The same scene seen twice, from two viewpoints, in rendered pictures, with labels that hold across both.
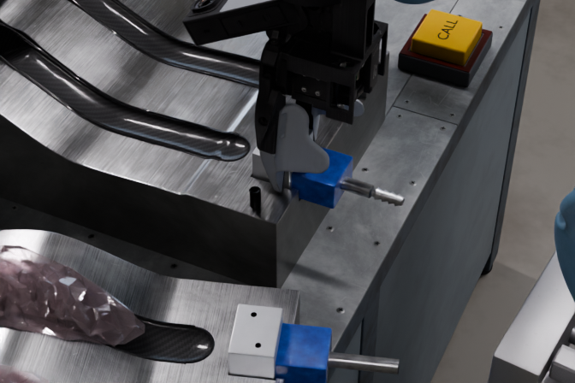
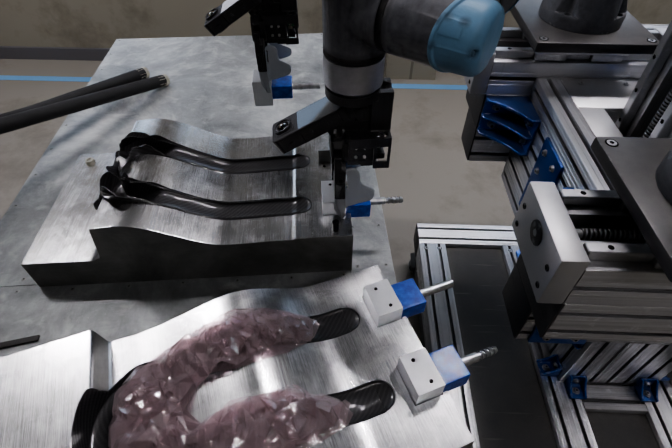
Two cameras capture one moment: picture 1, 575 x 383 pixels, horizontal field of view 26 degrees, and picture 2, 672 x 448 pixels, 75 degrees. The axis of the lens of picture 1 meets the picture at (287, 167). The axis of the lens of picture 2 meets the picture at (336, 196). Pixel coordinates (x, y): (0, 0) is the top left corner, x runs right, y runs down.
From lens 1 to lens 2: 0.50 m
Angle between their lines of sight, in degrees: 20
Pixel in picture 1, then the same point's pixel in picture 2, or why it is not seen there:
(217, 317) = (349, 297)
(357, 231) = (365, 223)
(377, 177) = not seen: hidden behind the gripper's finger
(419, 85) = not seen: hidden behind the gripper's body
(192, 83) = (256, 178)
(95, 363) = (308, 357)
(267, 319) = (384, 288)
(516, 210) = not seen: hidden behind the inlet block
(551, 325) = (570, 232)
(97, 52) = (197, 179)
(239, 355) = (384, 315)
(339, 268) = (370, 244)
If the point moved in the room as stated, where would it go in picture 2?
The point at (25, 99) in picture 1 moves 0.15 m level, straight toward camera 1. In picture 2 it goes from (174, 220) to (232, 281)
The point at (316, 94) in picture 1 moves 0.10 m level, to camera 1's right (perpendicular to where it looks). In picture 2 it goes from (363, 158) to (421, 137)
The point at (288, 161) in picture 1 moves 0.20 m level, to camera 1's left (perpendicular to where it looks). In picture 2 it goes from (351, 199) to (219, 251)
